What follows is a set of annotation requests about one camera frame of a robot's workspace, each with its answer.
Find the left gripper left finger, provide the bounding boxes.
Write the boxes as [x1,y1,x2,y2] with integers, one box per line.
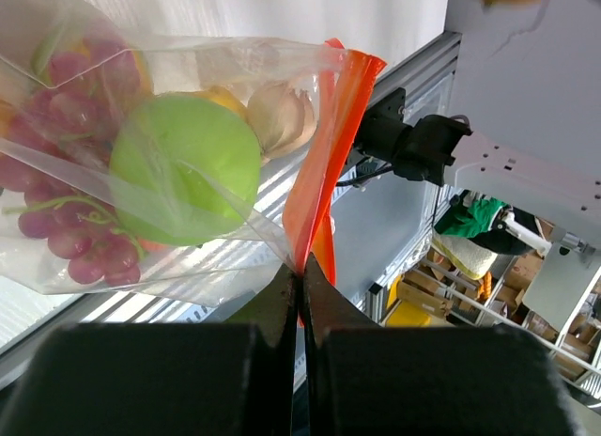
[1,267,298,435]

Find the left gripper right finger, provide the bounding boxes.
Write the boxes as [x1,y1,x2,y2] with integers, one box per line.
[300,258,582,435]

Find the clear orange-zip bag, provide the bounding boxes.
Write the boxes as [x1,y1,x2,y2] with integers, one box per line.
[0,3,389,310]

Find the green apple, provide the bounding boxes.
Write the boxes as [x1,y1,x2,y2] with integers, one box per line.
[109,93,261,246]

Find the red grape bunch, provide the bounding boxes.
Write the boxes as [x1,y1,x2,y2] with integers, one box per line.
[1,36,152,292]

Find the garlic bulb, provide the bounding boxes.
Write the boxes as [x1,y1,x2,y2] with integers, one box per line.
[247,82,317,164]

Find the yellow pear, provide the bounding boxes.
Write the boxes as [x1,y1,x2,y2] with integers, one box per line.
[194,86,247,121]

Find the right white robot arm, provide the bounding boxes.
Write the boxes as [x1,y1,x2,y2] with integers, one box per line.
[391,115,600,249]

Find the cardboard boxes on shelving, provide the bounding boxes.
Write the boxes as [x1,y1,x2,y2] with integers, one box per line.
[378,245,600,397]

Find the green and black cloth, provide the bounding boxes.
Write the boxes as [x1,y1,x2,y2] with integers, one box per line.
[435,190,542,256]

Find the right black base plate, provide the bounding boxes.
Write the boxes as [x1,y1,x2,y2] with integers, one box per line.
[344,87,406,179]

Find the aluminium mounting rail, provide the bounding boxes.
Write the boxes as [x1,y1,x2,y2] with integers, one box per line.
[0,31,464,362]

